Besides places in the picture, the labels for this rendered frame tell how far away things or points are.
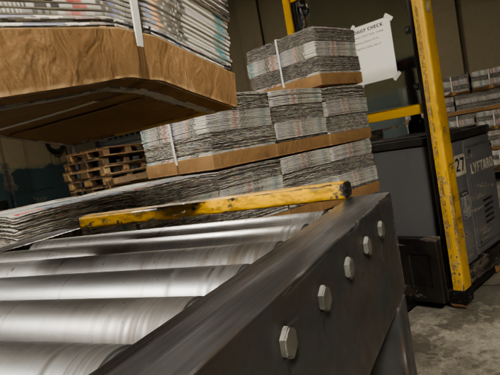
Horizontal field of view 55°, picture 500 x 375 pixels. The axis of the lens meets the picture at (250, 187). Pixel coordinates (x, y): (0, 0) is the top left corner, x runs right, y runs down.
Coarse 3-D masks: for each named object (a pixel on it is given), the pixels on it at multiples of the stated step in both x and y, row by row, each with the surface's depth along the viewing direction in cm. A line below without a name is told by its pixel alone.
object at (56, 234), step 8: (56, 232) 78; (64, 232) 76; (72, 232) 77; (80, 232) 78; (24, 240) 74; (32, 240) 72; (0, 248) 70; (8, 248) 68; (16, 248) 68; (24, 248) 69
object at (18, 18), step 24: (0, 0) 32; (24, 0) 33; (48, 0) 35; (72, 0) 37; (96, 0) 40; (0, 24) 31; (24, 24) 33; (48, 24) 35; (72, 24) 37; (96, 24) 39; (24, 96) 32; (48, 96) 35; (72, 96) 38; (0, 120) 42
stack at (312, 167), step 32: (288, 160) 165; (320, 160) 177; (96, 192) 152; (128, 192) 124; (160, 192) 128; (192, 192) 135; (224, 192) 144; (0, 224) 110; (32, 224) 105; (64, 224) 110; (128, 224) 120; (160, 224) 128; (192, 224) 135
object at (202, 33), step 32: (160, 0) 48; (192, 0) 53; (224, 0) 59; (160, 32) 47; (192, 32) 53; (224, 32) 59; (224, 64) 57; (160, 96) 49; (192, 96) 51; (32, 128) 56; (64, 128) 57; (96, 128) 59; (128, 128) 60
